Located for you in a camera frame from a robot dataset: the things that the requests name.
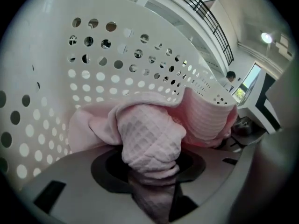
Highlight white plastic basket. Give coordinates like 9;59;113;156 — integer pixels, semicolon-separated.
0;0;238;179

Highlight round ceiling lamp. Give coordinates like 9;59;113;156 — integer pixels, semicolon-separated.
260;31;274;44

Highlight right hand-held gripper camera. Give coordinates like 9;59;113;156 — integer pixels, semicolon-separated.
233;117;254;137

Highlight black balcony railing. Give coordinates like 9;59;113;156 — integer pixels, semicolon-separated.
179;0;235;66

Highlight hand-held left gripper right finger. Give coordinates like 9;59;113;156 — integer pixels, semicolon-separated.
177;147;206;184

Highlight pink clothes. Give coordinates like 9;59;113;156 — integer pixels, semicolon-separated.
67;86;239;220

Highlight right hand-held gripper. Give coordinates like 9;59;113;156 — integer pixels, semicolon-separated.
224;71;283;149

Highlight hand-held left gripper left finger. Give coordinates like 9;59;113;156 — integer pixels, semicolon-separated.
90;151;135;194

